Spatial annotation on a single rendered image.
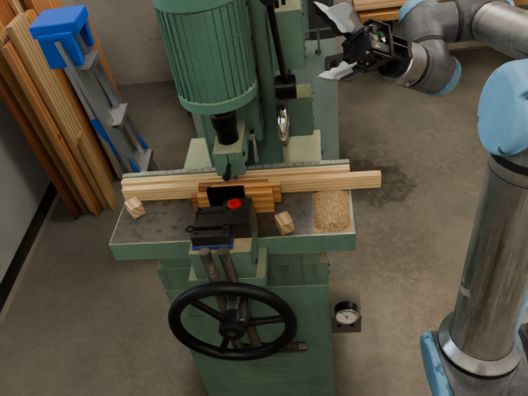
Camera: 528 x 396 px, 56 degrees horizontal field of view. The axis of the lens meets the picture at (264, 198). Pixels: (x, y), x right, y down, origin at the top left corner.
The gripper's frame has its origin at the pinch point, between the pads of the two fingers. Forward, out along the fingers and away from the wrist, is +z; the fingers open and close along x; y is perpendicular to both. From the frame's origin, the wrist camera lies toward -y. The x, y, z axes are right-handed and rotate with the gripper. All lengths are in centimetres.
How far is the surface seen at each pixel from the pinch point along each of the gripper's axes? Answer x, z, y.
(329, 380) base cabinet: 74, -55, -66
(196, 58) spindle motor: 1.9, 17.4, -14.1
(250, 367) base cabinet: 68, -30, -76
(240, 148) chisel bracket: 13.1, -1.1, -29.2
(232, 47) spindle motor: -0.3, 11.5, -10.4
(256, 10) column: -18.1, -1.2, -20.9
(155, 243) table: 33, 12, -49
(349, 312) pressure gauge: 51, -32, -30
